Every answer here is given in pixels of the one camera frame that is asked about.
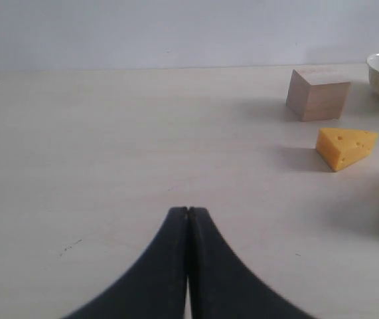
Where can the light wooden cube block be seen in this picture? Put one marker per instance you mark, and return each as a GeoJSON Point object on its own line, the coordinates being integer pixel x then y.
{"type": "Point", "coordinates": [317, 94]}

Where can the yellow toy cheese wedge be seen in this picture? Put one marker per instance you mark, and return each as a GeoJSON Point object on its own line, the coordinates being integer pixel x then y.
{"type": "Point", "coordinates": [340, 147]}

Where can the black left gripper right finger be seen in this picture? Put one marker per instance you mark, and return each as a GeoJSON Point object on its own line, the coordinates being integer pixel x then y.
{"type": "Point", "coordinates": [221, 285]}

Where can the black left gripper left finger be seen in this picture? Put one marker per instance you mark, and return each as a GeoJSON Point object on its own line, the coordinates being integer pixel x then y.
{"type": "Point", "coordinates": [155, 286]}

